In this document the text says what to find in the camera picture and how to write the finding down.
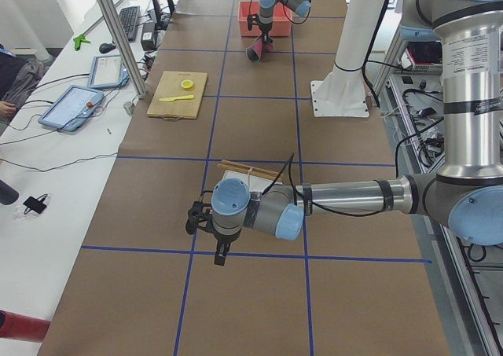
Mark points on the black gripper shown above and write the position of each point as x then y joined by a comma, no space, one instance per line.
222,239
264,25

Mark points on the pink cleaning cloth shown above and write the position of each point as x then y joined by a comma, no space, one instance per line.
255,51

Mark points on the pink plastic bin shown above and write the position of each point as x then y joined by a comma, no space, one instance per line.
281,20

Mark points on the white rectangular tray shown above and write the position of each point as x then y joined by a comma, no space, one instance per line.
254,183

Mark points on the wooden cloth rack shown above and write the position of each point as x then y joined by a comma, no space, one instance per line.
251,170

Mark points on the yellow lemon slices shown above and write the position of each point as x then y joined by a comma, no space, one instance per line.
186,84

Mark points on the yellow plastic knife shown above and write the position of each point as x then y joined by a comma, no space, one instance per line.
177,98

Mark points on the bamboo cutting board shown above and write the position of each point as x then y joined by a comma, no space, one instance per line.
169,86

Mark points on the black power adapter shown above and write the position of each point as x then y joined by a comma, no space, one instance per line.
149,36

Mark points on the black keyboard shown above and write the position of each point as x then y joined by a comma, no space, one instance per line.
128,17

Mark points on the black computer mouse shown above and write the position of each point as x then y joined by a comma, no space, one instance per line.
106,47

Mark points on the far teach pendant tablet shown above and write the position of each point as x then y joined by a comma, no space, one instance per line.
107,72

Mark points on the teach pendant tablet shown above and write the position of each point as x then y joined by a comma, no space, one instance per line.
72,109
107,72

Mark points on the green plastic clamp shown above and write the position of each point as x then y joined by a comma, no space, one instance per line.
79,40

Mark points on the black phone on desk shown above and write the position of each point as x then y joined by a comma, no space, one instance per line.
35,204

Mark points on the near teach pendant tablet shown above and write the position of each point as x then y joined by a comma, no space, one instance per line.
72,109

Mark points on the red fire extinguisher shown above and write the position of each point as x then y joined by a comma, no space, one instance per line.
24,328

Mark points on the seated person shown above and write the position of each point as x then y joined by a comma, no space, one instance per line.
19,78

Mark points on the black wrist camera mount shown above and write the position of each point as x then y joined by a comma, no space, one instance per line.
252,20

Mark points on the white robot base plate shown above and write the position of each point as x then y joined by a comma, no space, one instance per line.
342,92

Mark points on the aluminium frame post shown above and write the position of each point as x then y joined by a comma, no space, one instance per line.
119,37

